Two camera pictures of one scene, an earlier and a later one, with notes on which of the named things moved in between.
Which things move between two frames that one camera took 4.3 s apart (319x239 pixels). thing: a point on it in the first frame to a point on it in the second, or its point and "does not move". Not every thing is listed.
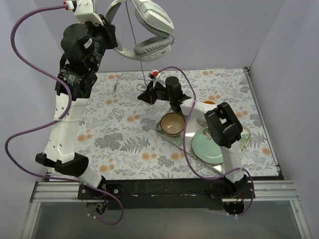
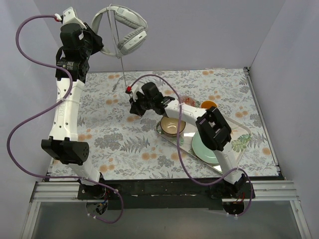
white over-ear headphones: (155, 20) to (131, 43)
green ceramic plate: (205, 148) does not move
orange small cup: (209, 102) does not move
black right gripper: (154, 92) to (139, 104)
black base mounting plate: (162, 195) does not move
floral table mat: (117, 129) does not move
